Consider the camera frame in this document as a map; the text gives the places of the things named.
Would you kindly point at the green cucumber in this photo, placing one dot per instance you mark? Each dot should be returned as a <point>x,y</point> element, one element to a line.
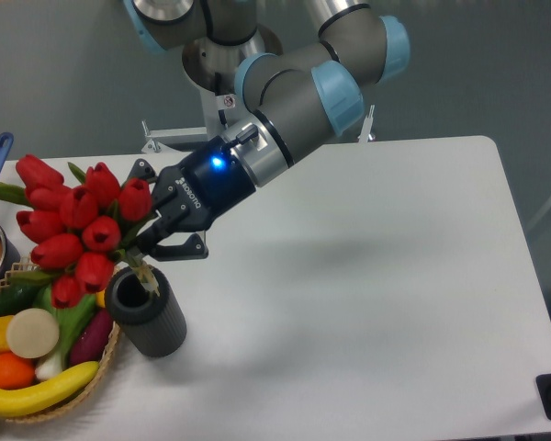
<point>16,298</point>

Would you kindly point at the white metal base frame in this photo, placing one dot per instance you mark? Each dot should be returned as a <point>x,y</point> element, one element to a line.
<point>188,139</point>

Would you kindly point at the orange fruit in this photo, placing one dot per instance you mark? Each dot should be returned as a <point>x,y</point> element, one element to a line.
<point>15,372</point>

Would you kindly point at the green bok choy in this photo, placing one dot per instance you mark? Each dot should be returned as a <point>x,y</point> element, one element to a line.
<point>72,322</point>

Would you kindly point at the red tulip bouquet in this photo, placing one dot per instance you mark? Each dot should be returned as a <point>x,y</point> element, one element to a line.
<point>80,233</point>

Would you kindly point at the purple eggplant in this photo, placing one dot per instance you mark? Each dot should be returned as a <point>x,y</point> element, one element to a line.
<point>93,340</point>

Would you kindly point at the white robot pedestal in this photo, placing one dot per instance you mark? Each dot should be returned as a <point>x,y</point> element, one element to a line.
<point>211,68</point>

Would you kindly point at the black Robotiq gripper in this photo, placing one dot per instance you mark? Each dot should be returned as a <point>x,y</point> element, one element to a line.
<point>188,196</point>

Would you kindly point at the woven wicker basket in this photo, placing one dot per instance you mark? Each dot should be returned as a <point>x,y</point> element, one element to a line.
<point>11,278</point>

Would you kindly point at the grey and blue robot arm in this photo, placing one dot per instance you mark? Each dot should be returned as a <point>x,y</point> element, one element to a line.
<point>287,104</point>

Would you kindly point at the yellow banana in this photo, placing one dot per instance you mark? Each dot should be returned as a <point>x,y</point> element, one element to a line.
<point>39,397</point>

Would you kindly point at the dark grey ribbed vase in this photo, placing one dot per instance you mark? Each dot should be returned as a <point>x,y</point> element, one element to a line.
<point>154,323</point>

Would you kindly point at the round beige disc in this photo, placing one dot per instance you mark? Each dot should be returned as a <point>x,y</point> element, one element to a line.
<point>32,333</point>

